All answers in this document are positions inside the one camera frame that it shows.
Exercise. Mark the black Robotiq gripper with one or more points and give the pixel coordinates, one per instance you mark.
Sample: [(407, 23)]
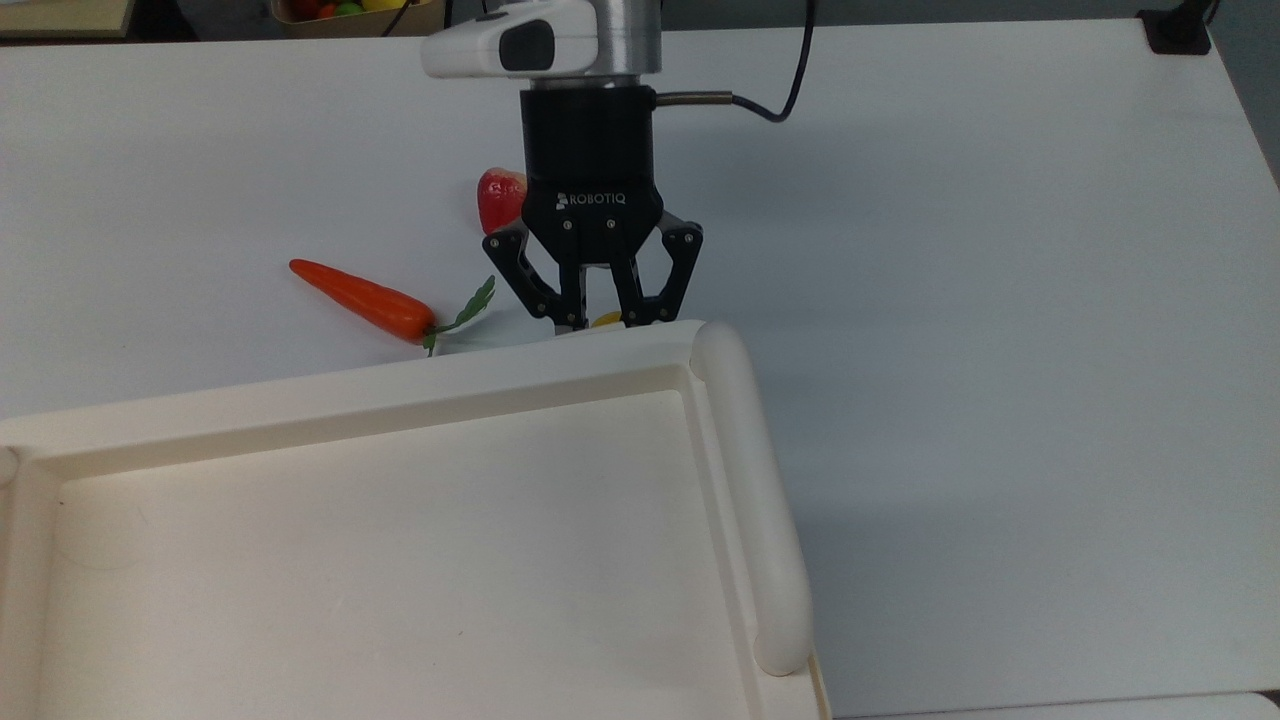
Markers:
[(588, 160)]

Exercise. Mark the yellow toy fruit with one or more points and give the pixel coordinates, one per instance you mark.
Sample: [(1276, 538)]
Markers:
[(606, 320)]

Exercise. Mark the red toy strawberry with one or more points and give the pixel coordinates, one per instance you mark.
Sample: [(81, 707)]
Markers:
[(497, 200)]

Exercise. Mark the orange toy carrot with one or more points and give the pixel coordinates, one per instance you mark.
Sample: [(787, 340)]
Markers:
[(370, 300)]

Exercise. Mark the cream plastic tray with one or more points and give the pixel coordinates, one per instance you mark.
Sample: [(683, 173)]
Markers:
[(380, 540)]

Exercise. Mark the cardboard box of toy fruit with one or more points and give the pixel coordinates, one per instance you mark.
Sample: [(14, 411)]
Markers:
[(330, 22)]

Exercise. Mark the light wooden board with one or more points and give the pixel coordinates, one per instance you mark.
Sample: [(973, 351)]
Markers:
[(60, 15)]

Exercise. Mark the black table clamp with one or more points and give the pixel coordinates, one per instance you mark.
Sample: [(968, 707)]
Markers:
[(1180, 30)]

